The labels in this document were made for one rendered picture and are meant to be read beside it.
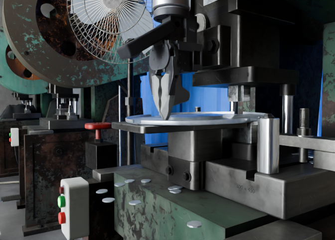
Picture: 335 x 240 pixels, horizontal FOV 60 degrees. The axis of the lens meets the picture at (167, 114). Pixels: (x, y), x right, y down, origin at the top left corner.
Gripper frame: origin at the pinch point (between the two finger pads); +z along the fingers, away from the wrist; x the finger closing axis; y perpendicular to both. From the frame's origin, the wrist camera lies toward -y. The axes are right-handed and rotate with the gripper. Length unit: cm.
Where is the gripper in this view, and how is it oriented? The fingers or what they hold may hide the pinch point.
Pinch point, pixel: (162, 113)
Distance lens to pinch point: 57.0
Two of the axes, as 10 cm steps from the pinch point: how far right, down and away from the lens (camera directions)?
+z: 0.0, 10.0, 0.4
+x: -5.5, -0.3, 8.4
